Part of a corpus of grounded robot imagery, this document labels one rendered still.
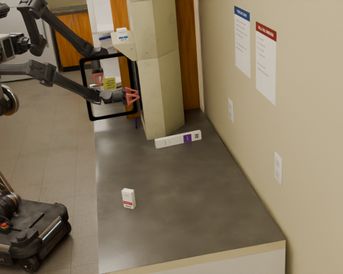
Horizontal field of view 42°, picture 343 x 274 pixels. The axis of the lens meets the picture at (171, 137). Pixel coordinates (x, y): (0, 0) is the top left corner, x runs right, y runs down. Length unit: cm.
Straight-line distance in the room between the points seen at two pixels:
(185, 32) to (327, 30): 160
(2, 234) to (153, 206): 157
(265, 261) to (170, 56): 125
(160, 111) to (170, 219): 82
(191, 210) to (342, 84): 93
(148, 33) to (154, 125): 52
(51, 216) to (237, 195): 170
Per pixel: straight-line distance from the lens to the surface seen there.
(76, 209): 378
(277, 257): 180
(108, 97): 249
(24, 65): 232
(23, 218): 336
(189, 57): 282
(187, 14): 276
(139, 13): 234
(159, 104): 248
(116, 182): 217
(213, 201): 196
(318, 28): 133
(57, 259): 332
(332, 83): 128
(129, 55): 238
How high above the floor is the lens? 203
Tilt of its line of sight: 25 degrees down
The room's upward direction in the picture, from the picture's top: 5 degrees counter-clockwise
